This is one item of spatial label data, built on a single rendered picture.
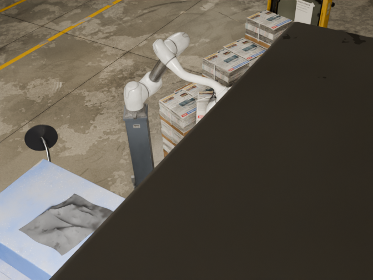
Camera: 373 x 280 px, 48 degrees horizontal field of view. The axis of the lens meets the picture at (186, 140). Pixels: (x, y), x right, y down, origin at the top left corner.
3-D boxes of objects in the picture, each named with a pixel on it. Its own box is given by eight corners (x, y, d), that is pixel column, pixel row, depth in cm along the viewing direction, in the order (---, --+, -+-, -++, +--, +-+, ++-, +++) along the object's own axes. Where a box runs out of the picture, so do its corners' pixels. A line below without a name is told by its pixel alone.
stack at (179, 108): (164, 162, 456) (157, 99, 402) (240, 117, 510) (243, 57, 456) (186, 181, 433) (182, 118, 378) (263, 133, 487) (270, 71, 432)
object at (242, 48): (222, 47, 428) (222, 46, 427) (242, 38, 441) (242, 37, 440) (248, 61, 405) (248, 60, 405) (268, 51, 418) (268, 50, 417)
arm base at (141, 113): (124, 121, 351) (123, 115, 348) (125, 105, 368) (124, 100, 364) (145, 119, 352) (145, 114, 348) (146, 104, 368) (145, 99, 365)
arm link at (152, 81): (132, 88, 364) (149, 77, 377) (145, 102, 363) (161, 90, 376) (165, 34, 301) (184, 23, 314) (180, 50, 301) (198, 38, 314)
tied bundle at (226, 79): (201, 78, 427) (201, 58, 412) (222, 68, 441) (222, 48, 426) (227, 93, 405) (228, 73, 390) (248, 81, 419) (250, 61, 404)
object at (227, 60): (202, 59, 412) (202, 58, 411) (223, 49, 425) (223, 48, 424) (229, 73, 390) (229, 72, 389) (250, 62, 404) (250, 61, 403)
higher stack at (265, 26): (239, 118, 510) (245, 17, 425) (256, 108, 523) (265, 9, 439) (262, 133, 487) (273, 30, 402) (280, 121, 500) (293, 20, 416)
